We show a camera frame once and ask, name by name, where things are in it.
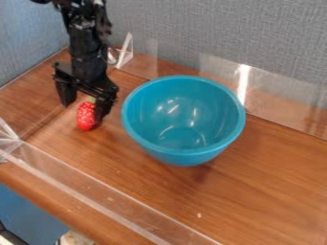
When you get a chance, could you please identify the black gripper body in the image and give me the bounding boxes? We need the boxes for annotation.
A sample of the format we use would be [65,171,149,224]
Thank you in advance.
[53,61,119,102]

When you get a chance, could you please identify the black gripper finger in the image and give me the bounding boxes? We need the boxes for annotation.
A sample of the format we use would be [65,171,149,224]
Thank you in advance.
[95,97,114,123]
[57,82,77,107]

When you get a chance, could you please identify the red toy strawberry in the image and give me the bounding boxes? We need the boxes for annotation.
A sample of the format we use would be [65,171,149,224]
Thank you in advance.
[77,98,98,131]

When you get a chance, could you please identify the blue plastic bowl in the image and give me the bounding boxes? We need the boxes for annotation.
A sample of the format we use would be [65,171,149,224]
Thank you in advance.
[122,76,246,167]

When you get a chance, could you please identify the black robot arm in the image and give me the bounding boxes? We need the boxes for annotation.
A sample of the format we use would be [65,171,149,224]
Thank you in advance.
[30,0,119,123]

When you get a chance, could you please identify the clear acrylic front barrier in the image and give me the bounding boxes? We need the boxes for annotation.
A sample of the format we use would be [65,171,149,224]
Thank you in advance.
[0,119,222,245]

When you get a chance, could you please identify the clear acrylic barrier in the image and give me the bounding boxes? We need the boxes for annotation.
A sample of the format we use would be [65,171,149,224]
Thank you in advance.
[0,119,222,245]
[123,33,327,140]

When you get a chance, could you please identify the clear acrylic back barrier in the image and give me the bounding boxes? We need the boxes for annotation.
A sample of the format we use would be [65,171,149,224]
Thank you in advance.
[123,33,327,140]

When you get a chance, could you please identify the clear acrylic corner bracket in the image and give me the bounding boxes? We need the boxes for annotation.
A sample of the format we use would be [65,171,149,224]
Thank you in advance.
[107,33,134,69]

